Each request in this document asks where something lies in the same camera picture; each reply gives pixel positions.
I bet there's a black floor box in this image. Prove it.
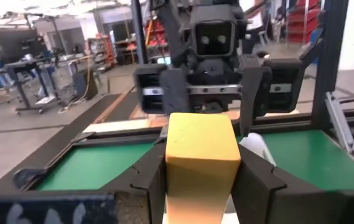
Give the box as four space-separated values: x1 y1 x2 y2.
72 70 99 101

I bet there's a yellow wooden block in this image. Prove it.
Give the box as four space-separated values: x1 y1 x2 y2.
165 112 242 224

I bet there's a black hazard-striped floor mat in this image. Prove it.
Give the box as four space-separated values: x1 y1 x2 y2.
92 90 141 124

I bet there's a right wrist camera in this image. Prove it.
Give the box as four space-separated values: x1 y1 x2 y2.
191 4 238 59

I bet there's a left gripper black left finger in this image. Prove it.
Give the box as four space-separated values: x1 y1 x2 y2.
101 125 169 224

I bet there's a black wheeled work table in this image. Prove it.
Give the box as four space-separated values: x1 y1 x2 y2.
4 54 81 115

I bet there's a person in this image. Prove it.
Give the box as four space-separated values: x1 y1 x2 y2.
238 0 272 54

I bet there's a silver metal bracket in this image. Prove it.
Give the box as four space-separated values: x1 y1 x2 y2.
325 91 354 154

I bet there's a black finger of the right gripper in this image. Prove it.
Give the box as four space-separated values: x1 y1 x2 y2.
239 65 272 138
159 68 193 114

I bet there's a white plastic bin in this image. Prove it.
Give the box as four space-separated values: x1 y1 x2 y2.
238 133 277 167

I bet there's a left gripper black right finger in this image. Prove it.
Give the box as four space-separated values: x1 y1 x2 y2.
230 144 288 224

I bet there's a red storage shelving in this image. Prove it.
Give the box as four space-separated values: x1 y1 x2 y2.
288 0 324 44

